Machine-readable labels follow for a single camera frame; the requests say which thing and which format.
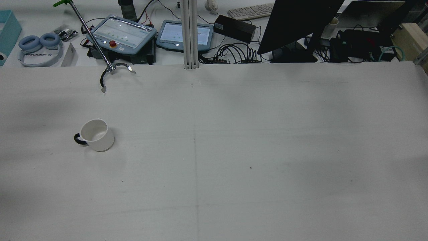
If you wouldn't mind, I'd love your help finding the white paper cup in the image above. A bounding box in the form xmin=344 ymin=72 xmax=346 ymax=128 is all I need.
xmin=321 ymin=17 xmax=339 ymax=38

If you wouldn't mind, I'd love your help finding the grey teach pendant tablet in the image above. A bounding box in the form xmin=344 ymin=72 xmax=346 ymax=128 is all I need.
xmin=156 ymin=20 xmax=215 ymax=53

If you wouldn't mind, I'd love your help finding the black rectangular box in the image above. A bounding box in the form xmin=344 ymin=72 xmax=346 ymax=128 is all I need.
xmin=214 ymin=14 xmax=257 ymax=44

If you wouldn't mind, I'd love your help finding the beige computer keyboard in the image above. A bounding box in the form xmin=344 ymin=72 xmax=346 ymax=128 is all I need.
xmin=227 ymin=3 xmax=276 ymax=21

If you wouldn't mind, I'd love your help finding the black computer monitor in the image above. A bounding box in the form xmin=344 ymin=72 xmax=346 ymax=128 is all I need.
xmin=257 ymin=0 xmax=345 ymax=63

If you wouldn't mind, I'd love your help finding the teach pendant with red button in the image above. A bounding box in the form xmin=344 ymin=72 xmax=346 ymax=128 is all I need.
xmin=86 ymin=14 xmax=157 ymax=55

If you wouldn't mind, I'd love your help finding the metal reacher grabber tool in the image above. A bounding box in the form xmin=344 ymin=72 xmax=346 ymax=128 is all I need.
xmin=53 ymin=0 xmax=137 ymax=93

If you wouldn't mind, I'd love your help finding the white card stand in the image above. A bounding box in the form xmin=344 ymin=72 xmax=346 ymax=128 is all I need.
xmin=61 ymin=43 xmax=79 ymax=67

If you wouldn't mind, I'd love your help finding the black electronics box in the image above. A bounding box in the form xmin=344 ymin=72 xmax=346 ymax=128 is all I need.
xmin=329 ymin=29 xmax=397 ymax=62

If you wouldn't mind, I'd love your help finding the blue over-ear headphones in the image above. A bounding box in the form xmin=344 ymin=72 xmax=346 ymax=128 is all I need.
xmin=18 ymin=32 xmax=64 ymax=68

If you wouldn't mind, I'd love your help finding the wooden crate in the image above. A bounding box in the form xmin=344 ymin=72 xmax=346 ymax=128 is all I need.
xmin=390 ymin=23 xmax=428 ymax=74

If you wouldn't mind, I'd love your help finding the teal plastic box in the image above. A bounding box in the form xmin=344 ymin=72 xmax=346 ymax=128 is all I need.
xmin=0 ymin=10 xmax=23 ymax=66

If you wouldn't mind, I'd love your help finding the bundle of black cables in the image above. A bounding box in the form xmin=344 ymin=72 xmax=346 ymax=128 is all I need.
xmin=199 ymin=42 xmax=264 ymax=64

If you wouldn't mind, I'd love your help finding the aluminium profile post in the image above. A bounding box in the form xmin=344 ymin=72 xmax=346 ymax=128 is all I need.
xmin=181 ymin=0 xmax=200 ymax=70

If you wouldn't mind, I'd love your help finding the white mug with black handle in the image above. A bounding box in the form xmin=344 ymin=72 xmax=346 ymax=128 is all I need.
xmin=74 ymin=119 xmax=115 ymax=152

